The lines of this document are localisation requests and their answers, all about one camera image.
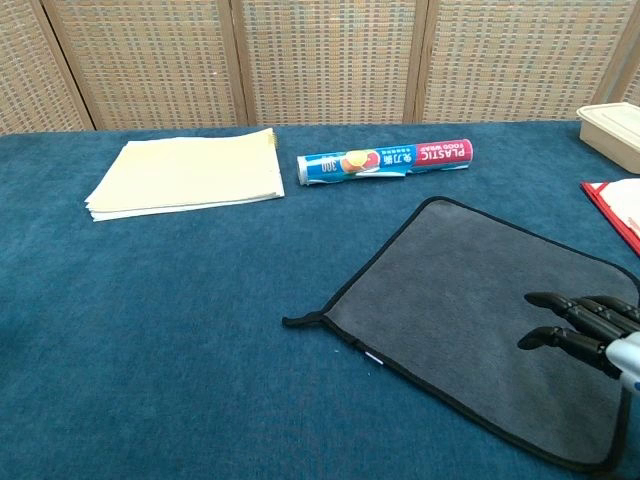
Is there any right silver and black robot hand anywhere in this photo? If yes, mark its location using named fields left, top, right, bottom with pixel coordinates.
left=516, top=291, right=640, bottom=396

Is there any grey and green cloth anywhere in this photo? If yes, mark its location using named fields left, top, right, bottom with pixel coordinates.
left=281, top=195, right=640, bottom=475

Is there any red folder with white paper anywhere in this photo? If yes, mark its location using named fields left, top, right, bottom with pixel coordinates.
left=580, top=177, right=640, bottom=258

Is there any beige plastic lidded container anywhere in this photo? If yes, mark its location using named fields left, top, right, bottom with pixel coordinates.
left=576, top=102, right=640, bottom=175

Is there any plastic wrap roll box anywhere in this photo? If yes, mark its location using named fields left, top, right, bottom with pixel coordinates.
left=296, top=138, right=475, bottom=188

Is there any woven wooden folding screen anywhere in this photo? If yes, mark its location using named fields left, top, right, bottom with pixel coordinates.
left=0, top=0, right=640, bottom=136

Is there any blue table cloth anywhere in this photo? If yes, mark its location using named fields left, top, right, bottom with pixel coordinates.
left=0, top=119, right=640, bottom=480

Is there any cream spiral-bound notebook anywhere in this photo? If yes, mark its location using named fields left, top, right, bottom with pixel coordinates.
left=84, top=127, right=286, bottom=223

